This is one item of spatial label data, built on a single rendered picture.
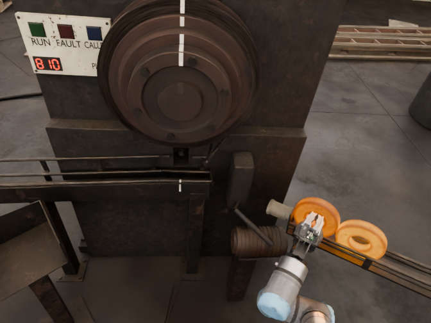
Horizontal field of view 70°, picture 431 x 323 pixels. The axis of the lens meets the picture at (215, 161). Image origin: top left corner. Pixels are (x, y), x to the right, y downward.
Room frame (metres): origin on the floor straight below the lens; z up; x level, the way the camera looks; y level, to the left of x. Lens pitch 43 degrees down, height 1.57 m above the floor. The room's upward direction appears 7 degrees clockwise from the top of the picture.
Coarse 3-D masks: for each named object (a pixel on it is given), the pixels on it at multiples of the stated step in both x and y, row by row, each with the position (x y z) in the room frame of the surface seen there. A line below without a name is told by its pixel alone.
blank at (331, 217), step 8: (304, 200) 0.73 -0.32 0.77; (312, 200) 0.71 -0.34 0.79; (320, 200) 0.71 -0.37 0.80; (296, 208) 0.72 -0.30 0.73; (304, 208) 0.71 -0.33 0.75; (312, 208) 0.70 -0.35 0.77; (320, 208) 0.69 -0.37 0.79; (328, 208) 0.68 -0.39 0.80; (296, 216) 0.71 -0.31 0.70; (304, 216) 0.70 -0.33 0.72; (328, 216) 0.67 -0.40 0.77; (336, 216) 0.67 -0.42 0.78; (312, 224) 0.69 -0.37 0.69; (328, 224) 0.66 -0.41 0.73; (336, 224) 0.65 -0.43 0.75; (328, 232) 0.66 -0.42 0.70
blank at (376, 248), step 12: (348, 228) 0.63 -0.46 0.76; (360, 228) 0.62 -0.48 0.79; (372, 228) 0.62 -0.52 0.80; (336, 240) 0.64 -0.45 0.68; (348, 240) 0.62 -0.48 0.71; (372, 240) 0.60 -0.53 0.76; (384, 240) 0.59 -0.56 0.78; (360, 252) 0.60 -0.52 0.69; (372, 252) 0.59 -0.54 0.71; (384, 252) 0.58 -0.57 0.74
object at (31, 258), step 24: (0, 216) 0.55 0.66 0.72; (24, 216) 0.59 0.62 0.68; (0, 240) 0.53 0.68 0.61; (24, 240) 0.55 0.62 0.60; (48, 240) 0.55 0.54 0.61; (0, 264) 0.46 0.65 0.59; (24, 264) 0.46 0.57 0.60; (48, 264) 0.47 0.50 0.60; (0, 288) 0.38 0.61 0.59; (48, 288) 0.47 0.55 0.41; (48, 312) 0.45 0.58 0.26; (72, 312) 0.54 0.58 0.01
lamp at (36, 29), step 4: (32, 24) 0.87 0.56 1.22; (36, 24) 0.87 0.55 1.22; (40, 24) 0.87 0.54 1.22; (32, 28) 0.87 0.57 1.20; (36, 28) 0.87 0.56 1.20; (40, 28) 0.87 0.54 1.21; (32, 32) 0.87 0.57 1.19; (36, 32) 0.87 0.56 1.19; (40, 32) 0.87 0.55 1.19; (40, 36) 0.87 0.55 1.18; (44, 36) 0.87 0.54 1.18
